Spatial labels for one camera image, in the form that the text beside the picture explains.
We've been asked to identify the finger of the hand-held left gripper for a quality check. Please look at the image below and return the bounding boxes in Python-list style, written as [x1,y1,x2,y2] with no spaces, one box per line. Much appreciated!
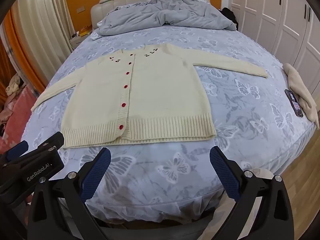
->
[0,140,29,167]
[33,131,65,156]

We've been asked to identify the grey crumpled duvet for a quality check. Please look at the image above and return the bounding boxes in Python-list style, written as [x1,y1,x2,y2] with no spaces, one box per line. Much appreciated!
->
[96,0,237,37]

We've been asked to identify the beige padded headboard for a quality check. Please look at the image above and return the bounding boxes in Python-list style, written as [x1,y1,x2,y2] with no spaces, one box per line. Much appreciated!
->
[90,0,212,30]

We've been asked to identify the pile of pale cloth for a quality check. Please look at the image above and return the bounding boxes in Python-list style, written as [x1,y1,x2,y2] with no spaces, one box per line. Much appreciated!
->
[5,74,27,97]

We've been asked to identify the white nightstand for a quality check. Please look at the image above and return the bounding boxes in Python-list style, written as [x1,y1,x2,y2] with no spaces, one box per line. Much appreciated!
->
[69,34,88,53]

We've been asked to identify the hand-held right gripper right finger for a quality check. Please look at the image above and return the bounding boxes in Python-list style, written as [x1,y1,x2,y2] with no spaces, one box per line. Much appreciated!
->
[209,145,296,240]

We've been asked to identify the cream curtain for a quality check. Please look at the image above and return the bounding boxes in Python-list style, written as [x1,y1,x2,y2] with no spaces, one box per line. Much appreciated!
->
[11,0,75,85]

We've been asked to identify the orange curtain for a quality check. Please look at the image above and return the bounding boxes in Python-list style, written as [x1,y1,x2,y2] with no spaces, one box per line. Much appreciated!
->
[0,12,47,110]

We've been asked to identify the black bag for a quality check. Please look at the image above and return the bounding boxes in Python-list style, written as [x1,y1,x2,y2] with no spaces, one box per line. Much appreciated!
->
[221,7,239,30]

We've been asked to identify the white panelled wardrobe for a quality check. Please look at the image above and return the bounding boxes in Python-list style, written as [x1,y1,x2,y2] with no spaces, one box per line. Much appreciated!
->
[229,0,320,98]

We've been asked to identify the bed with butterfly print sheet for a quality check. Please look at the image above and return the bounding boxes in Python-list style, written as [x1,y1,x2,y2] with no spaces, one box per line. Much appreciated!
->
[21,26,320,224]

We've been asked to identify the cream knit cardigan red buttons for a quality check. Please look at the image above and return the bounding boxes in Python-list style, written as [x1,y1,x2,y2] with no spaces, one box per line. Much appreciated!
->
[31,42,268,148]

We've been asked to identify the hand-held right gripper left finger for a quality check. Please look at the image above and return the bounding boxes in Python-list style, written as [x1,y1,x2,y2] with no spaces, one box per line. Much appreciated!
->
[26,147,112,240]

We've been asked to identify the black smartphone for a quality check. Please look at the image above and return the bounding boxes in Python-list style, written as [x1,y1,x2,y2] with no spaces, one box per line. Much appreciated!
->
[285,89,304,118]

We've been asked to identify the beige cloth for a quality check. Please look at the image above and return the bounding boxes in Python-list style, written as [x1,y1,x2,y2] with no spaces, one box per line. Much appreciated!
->
[282,63,320,130]

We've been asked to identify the pink patterned rug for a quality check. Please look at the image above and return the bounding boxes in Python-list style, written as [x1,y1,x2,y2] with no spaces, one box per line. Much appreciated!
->
[0,87,40,160]

